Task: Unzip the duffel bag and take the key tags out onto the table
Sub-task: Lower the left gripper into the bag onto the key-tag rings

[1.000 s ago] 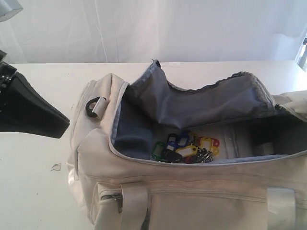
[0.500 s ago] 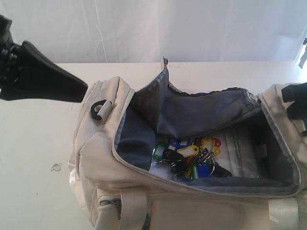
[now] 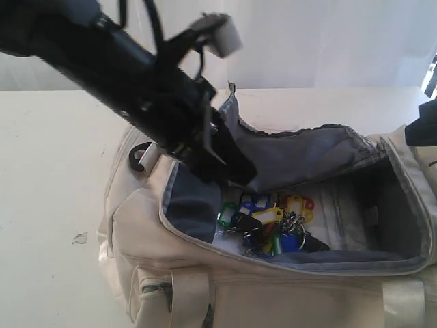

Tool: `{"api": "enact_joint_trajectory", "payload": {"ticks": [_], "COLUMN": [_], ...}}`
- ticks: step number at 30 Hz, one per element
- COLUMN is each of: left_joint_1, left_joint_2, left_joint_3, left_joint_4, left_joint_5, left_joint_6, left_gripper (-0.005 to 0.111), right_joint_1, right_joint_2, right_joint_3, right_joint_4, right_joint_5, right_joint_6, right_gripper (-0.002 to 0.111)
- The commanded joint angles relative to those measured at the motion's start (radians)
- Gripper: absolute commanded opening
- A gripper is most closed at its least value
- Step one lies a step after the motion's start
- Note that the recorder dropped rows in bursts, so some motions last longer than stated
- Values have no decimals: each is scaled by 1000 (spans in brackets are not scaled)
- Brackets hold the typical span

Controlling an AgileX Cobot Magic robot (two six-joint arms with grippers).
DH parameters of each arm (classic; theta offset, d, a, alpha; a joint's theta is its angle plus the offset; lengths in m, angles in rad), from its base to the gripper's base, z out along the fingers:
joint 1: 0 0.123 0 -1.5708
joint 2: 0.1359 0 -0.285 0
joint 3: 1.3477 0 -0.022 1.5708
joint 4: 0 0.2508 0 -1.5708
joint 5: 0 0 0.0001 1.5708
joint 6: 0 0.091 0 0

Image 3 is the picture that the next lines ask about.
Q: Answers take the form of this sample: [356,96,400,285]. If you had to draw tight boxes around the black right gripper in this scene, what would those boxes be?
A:
[405,99,437,147]

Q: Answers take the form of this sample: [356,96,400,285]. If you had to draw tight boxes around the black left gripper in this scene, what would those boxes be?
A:
[105,68,257,186]

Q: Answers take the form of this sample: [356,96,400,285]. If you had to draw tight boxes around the colourful key tag bunch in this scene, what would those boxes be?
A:
[213,193,331,259]

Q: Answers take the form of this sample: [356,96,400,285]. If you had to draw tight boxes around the beige duffel bag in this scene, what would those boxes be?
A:
[98,86,436,327]

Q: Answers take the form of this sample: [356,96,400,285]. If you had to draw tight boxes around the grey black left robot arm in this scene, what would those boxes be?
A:
[1,1,257,186]

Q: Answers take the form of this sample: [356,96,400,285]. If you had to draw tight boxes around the dark stand at right edge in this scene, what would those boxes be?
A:
[421,55,437,100]

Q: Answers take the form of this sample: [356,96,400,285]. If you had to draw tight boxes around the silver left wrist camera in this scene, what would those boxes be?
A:
[190,13,242,59]

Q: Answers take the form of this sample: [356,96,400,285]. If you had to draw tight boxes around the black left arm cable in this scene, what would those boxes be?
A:
[115,0,209,83]

